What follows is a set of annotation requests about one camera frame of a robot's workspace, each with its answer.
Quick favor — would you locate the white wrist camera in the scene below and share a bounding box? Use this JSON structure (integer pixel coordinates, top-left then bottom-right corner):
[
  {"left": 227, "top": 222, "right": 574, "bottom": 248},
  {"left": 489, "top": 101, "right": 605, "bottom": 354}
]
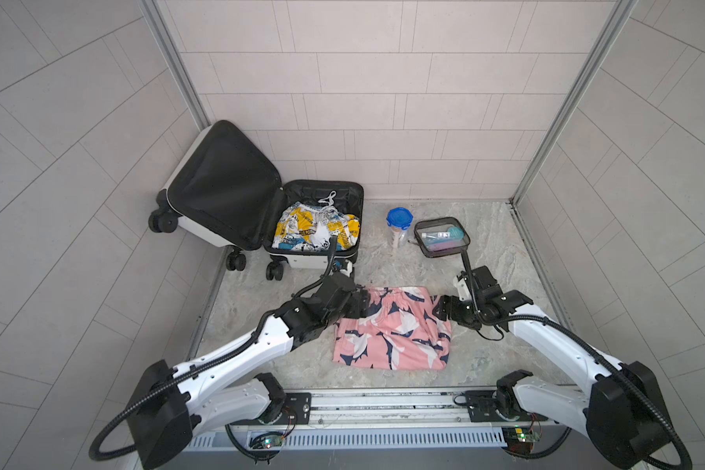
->
[
  {"left": 452, "top": 273, "right": 472, "bottom": 302},
  {"left": 336, "top": 260, "right": 354, "bottom": 278}
]

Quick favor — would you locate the green circuit board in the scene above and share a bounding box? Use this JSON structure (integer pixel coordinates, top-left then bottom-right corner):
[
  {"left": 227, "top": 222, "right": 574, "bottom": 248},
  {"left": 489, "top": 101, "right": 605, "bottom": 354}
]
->
[
  {"left": 250, "top": 432, "right": 285, "bottom": 450},
  {"left": 501, "top": 427, "right": 541, "bottom": 456}
]

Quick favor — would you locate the left green circuit board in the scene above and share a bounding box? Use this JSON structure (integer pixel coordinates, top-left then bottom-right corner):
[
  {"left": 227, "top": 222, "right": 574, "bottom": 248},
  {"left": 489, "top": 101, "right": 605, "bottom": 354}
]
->
[{"left": 250, "top": 432, "right": 285, "bottom": 450}]

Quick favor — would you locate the yellow blue print garment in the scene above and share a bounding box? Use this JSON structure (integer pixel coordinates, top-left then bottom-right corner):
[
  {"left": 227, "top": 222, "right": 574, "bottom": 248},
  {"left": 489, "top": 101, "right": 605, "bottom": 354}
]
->
[{"left": 272, "top": 191, "right": 360, "bottom": 253}]

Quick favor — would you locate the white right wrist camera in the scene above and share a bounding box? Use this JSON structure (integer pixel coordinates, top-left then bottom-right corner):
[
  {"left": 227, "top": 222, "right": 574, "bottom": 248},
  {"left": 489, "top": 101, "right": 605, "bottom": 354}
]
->
[{"left": 452, "top": 273, "right": 472, "bottom": 302}]

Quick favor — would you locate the black and white open suitcase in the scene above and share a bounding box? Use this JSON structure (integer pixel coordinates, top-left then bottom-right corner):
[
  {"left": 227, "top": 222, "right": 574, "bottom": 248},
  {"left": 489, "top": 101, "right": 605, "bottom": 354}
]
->
[{"left": 148, "top": 121, "right": 364, "bottom": 281}]

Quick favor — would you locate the pink shark print garment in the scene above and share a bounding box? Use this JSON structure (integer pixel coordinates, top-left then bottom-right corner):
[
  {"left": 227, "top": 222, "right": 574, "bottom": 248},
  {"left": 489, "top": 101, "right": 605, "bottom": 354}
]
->
[{"left": 332, "top": 287, "right": 452, "bottom": 371}]

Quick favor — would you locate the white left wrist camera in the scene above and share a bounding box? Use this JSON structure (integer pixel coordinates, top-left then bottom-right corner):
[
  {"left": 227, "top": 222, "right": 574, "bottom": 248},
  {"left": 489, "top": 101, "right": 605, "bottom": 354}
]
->
[{"left": 336, "top": 260, "right": 354, "bottom": 278}]

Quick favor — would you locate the clear black-trimmed toiletry pouch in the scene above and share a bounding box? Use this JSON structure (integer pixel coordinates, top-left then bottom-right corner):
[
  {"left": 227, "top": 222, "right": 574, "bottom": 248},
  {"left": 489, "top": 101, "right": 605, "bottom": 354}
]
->
[{"left": 413, "top": 217, "right": 471, "bottom": 259}]

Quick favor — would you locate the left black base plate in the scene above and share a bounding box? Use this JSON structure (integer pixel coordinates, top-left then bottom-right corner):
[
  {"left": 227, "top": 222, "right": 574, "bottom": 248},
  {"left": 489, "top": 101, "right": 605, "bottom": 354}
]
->
[{"left": 234, "top": 393, "right": 313, "bottom": 426}]

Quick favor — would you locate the right green circuit board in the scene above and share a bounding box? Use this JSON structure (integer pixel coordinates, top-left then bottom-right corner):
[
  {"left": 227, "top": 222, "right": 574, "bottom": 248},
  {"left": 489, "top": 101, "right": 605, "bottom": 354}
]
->
[{"left": 501, "top": 427, "right": 541, "bottom": 456}]

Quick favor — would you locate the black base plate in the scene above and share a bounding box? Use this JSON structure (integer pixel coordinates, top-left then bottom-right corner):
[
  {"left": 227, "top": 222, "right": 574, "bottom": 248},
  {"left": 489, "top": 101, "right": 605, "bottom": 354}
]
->
[
  {"left": 452, "top": 390, "right": 548, "bottom": 426},
  {"left": 234, "top": 393, "right": 313, "bottom": 426}
]

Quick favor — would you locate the aluminium mounting rail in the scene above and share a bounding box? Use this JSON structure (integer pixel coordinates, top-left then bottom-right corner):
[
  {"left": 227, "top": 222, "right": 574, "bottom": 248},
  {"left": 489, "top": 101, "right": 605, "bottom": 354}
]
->
[{"left": 140, "top": 387, "right": 636, "bottom": 454}]

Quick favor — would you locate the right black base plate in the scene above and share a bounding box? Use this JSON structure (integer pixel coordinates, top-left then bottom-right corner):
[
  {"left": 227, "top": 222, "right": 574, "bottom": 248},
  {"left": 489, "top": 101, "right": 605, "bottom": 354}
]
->
[{"left": 452, "top": 390, "right": 548, "bottom": 426}]

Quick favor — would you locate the right black corrugated cable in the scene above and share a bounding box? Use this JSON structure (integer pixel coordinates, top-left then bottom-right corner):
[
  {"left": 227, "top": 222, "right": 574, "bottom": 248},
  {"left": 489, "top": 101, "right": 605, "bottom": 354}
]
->
[{"left": 459, "top": 251, "right": 694, "bottom": 470}]

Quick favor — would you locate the black corrugated cable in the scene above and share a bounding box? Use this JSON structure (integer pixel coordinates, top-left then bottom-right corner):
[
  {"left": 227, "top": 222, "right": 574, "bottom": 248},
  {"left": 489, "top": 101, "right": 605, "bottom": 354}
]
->
[
  {"left": 87, "top": 236, "right": 340, "bottom": 463},
  {"left": 459, "top": 251, "right": 694, "bottom": 470}
]

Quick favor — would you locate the left black corrugated cable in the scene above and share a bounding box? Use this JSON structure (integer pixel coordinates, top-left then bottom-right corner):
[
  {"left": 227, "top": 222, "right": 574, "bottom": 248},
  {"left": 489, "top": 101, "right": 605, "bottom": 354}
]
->
[{"left": 87, "top": 236, "right": 340, "bottom": 463}]

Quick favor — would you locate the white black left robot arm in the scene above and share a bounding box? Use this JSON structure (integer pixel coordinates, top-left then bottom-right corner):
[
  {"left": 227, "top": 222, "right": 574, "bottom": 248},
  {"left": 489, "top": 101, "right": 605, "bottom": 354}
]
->
[{"left": 125, "top": 272, "right": 370, "bottom": 469}]

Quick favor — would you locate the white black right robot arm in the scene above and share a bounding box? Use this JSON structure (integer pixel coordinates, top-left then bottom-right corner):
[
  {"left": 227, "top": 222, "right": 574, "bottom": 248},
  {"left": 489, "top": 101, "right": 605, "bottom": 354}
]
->
[{"left": 436, "top": 266, "right": 692, "bottom": 469}]

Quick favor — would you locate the clear bottle with blue lid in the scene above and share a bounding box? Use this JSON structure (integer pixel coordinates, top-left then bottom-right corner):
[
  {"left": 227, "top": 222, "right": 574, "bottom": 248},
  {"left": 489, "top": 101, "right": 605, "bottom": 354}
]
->
[{"left": 386, "top": 207, "right": 413, "bottom": 250}]

